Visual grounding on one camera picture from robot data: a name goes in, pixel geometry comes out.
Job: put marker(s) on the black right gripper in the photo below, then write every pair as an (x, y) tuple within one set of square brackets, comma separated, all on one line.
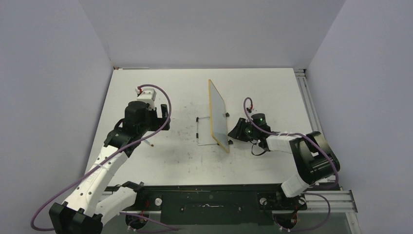
[(237, 132)]

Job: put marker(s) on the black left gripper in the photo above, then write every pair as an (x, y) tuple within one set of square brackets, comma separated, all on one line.
[(158, 122)]

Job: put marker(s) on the yellow framed whiteboard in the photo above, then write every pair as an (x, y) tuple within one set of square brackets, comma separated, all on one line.
[(218, 118)]

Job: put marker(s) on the white marker pen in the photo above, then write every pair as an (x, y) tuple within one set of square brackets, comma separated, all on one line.
[(149, 143)]

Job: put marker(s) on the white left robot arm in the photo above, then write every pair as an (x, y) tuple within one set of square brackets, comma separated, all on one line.
[(82, 212)]

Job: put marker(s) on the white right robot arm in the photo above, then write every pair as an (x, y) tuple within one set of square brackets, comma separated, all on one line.
[(288, 143)]

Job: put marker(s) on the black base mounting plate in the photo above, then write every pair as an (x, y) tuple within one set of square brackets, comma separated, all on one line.
[(217, 204)]

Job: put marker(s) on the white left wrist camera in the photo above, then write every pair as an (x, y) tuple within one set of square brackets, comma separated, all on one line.
[(146, 95)]

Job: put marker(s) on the aluminium right side rail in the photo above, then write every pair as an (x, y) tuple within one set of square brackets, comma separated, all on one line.
[(309, 106)]

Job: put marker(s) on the aluminium front frame rail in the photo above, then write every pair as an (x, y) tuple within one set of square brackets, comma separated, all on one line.
[(318, 201)]

